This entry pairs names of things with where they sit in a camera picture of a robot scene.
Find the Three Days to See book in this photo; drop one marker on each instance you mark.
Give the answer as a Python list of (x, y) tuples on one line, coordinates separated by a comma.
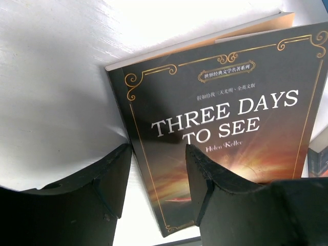
[(248, 101)]

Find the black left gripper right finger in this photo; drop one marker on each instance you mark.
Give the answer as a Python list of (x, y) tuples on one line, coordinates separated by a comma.
[(231, 210)]

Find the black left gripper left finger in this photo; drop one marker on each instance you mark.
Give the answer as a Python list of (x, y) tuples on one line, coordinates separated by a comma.
[(80, 209)]

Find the A Tale of Two Cities book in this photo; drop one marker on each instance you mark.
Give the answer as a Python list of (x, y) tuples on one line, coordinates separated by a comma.
[(317, 156)]

